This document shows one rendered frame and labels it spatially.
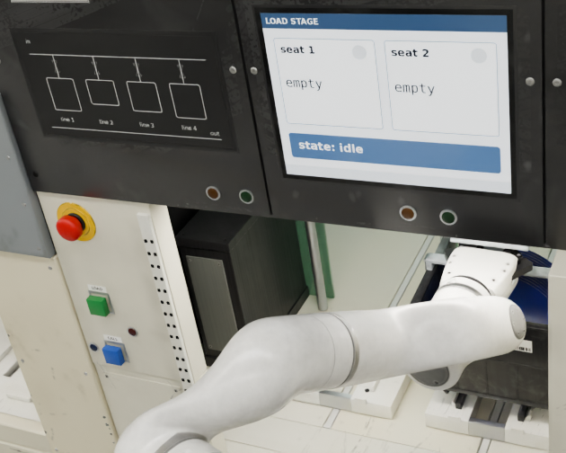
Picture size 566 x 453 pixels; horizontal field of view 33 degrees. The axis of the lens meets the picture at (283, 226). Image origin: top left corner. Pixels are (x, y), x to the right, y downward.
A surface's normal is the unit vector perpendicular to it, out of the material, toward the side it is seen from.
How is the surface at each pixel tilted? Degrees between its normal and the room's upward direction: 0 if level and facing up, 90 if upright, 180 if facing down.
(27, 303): 90
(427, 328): 46
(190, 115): 90
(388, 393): 0
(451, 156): 90
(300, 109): 90
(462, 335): 51
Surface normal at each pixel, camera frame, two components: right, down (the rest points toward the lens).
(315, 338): 0.64, -0.52
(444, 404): -0.14, -0.84
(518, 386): -0.41, 0.58
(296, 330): 0.46, -0.75
